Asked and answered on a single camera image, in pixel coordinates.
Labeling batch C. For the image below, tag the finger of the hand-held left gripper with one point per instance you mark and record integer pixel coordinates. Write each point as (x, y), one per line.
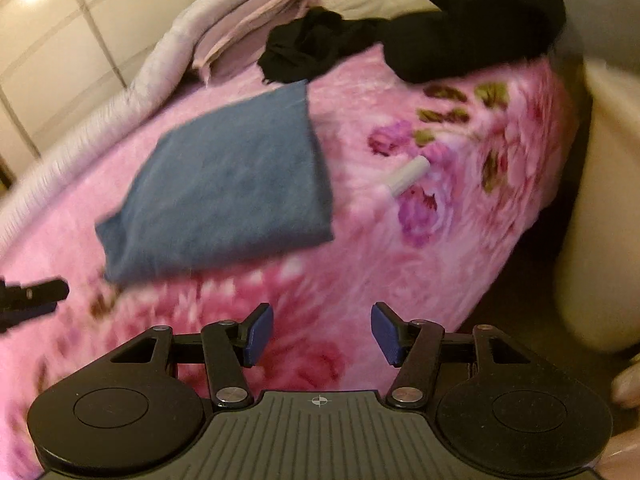
(37, 292)

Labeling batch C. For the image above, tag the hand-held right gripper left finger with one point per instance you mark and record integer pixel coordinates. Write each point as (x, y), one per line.
(260, 335)

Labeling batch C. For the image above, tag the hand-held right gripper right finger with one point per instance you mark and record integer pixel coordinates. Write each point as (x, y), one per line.
(387, 332)

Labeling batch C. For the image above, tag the blue denim jeans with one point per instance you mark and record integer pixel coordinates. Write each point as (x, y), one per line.
(220, 195)

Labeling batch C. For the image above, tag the pink rose print blanket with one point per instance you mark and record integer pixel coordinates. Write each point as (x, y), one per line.
(400, 260)

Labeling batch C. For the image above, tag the white tube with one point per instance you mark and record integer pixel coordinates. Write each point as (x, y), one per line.
(407, 175)

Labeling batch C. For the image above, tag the grey striped quilt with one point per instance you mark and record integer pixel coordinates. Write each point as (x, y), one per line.
(125, 95)

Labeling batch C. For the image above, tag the white wardrobe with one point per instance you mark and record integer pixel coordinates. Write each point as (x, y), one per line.
(75, 35)

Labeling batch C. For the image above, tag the thin black garment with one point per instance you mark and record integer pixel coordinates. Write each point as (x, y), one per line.
(305, 50)

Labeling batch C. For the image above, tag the purple pillow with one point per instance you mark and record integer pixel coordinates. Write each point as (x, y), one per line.
(250, 25)

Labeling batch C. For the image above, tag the thick black garment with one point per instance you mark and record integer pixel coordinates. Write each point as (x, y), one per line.
(475, 25)

